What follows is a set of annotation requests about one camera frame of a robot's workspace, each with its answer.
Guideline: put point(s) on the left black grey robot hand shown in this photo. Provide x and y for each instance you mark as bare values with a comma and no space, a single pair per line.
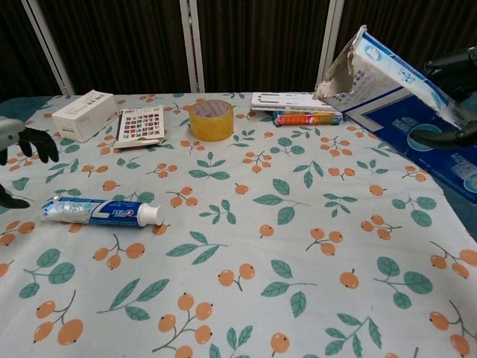
37,141

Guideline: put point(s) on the right black grey robot hand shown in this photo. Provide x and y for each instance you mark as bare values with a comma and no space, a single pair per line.
458,63

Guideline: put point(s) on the blue white toothpaste box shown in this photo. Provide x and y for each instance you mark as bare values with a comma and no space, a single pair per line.
387,115

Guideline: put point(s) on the blue white toothpaste tube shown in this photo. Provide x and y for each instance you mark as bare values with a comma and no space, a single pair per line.
108,213

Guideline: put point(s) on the white cardboard box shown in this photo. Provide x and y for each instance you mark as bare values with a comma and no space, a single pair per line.
82,115

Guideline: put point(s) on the card pack with colourful squares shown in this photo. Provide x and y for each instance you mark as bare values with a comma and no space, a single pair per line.
141,125

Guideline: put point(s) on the orange blue snack packet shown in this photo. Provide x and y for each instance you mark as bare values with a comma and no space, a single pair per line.
309,119

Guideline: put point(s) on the yellow packing tape roll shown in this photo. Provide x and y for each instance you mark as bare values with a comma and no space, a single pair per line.
211,125

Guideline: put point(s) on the white folding laptop stand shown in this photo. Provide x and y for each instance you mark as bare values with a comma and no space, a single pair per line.
283,101

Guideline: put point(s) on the floral fruit print tablecloth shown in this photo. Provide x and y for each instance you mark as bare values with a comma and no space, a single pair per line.
238,291

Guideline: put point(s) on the white partition frame post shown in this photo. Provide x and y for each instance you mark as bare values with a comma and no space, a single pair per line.
192,44
329,41
50,48

